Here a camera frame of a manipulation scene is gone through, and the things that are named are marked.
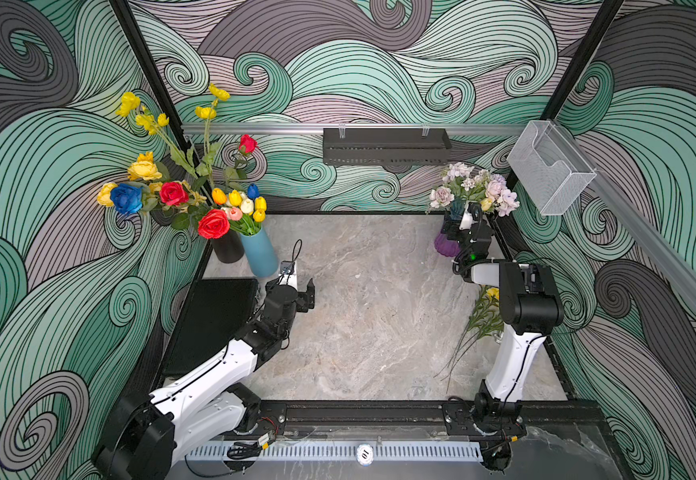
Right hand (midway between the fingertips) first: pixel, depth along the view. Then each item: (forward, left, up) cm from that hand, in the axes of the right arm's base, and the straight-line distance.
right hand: (457, 212), depth 98 cm
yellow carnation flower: (-32, -4, -14) cm, 35 cm away
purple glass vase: (-10, +5, -2) cm, 12 cm away
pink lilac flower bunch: (-1, -4, +12) cm, 13 cm away
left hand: (-25, +52, +1) cm, 57 cm away
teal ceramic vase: (-14, +65, -3) cm, 66 cm away
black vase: (-7, +78, -8) cm, 79 cm away
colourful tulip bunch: (-15, +64, +17) cm, 67 cm away
